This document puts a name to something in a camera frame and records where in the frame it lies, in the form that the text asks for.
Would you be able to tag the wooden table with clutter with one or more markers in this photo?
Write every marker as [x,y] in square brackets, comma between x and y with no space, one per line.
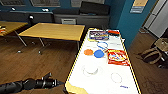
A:
[10,26]

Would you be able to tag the black sofa cushion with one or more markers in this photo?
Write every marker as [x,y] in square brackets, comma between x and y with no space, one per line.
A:
[95,7]

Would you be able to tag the clear bowl with blue rim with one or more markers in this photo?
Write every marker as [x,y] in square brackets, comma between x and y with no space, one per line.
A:
[102,44]

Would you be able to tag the grey sofa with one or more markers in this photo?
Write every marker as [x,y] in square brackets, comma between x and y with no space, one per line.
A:
[88,20]

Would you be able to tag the dark low bench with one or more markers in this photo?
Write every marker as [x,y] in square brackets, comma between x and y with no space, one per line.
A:
[20,16]

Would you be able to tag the blue plastic bowl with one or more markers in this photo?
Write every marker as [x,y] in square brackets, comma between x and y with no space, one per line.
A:
[99,53]

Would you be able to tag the red and orange item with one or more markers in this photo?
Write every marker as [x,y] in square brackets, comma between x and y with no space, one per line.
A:
[1,30]

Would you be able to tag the plain wooden table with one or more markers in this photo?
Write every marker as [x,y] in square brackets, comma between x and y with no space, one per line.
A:
[53,31]

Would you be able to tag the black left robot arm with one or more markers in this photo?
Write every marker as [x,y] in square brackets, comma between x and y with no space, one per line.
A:
[16,86]

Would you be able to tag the purple board game box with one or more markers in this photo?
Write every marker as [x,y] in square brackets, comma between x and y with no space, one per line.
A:
[99,35]

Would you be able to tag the yellow wall poster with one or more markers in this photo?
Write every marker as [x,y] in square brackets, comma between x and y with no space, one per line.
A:
[139,5]

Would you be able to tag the white gaming table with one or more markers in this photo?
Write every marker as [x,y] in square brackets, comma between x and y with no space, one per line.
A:
[100,83]

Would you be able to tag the white hallway door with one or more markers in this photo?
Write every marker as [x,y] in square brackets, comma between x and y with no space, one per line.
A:
[158,18]

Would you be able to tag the orange plastic bowl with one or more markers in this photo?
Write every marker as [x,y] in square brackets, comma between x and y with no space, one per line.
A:
[88,52]

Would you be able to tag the red snack bag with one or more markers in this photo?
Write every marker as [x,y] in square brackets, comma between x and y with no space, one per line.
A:
[117,57]

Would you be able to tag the wide glass wall panel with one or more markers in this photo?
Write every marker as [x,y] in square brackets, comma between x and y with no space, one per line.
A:
[76,2]

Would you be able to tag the narrow glass wall panel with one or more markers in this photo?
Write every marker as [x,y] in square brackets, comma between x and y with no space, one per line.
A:
[13,1]

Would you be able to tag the red flat box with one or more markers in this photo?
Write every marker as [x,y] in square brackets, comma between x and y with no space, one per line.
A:
[113,32]

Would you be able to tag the white plastic bowl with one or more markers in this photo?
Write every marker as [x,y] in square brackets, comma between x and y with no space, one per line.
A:
[90,70]

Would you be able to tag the cardboard box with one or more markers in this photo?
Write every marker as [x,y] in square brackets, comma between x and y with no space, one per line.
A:
[161,43]

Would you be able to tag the white wall socket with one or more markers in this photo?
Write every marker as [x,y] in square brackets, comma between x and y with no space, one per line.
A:
[45,10]
[13,9]

